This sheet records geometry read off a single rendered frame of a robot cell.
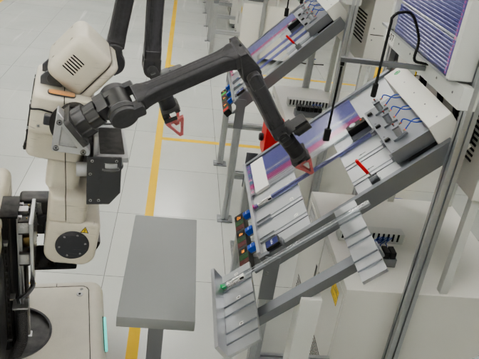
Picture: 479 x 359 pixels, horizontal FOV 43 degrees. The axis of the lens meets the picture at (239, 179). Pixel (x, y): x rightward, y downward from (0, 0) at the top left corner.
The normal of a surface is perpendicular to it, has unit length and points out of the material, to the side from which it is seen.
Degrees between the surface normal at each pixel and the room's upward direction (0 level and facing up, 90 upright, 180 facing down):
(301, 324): 90
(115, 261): 0
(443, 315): 90
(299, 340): 90
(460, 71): 90
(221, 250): 0
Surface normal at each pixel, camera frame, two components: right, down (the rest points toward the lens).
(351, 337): 0.07, 0.47
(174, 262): 0.13, -0.88
